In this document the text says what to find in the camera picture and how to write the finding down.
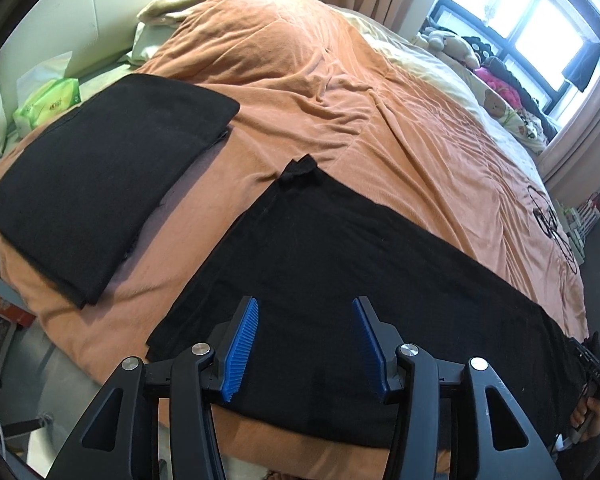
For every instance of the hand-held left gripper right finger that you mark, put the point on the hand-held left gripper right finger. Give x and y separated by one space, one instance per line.
372 355

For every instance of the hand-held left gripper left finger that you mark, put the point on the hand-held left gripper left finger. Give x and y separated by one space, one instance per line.
237 355

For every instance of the black pants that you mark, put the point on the black pants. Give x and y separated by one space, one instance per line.
105 170
330 240

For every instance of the folded black pants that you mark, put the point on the folded black pants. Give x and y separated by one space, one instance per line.
105 170

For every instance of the person's right hand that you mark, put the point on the person's right hand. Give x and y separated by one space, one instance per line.
590 417

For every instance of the light green nightstand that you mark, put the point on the light green nightstand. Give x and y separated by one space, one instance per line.
577 230

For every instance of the orange cardboard box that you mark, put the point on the orange cardboard box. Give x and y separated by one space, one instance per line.
5 307

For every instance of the bear print cushion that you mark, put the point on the bear print cushion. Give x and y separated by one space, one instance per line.
515 120

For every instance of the pink plush garment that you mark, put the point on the pink plush garment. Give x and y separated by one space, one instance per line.
500 82

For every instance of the black hanging garment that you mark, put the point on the black hanging garment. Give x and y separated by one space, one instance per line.
582 67

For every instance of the green tissue packet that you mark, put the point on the green tissue packet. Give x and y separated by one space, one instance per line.
47 105

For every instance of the bed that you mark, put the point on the bed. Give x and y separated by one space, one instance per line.
100 67

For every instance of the beige plush toy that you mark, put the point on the beige plush toy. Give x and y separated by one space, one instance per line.
447 42

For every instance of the black plush toy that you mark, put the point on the black plush toy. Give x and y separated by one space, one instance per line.
480 49

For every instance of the cream pillow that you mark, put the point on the cream pillow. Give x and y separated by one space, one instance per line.
165 25

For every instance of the black framed window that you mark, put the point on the black framed window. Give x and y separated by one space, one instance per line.
530 15

